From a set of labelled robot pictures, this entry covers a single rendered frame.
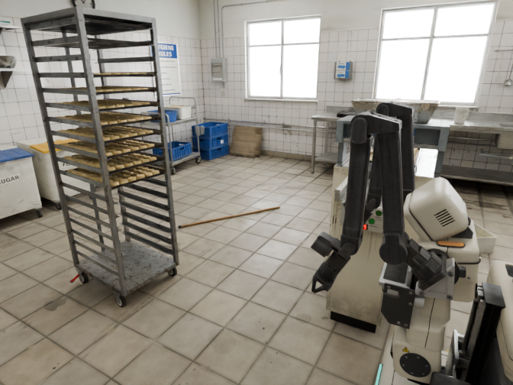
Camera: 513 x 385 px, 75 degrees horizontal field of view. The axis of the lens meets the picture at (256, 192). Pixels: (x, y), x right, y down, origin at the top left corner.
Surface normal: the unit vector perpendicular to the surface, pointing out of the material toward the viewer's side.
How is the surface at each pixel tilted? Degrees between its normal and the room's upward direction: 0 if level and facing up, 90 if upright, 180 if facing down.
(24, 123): 90
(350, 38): 90
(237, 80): 90
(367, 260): 90
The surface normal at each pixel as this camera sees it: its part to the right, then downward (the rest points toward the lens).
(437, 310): -0.47, 0.30
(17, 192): 0.86, 0.20
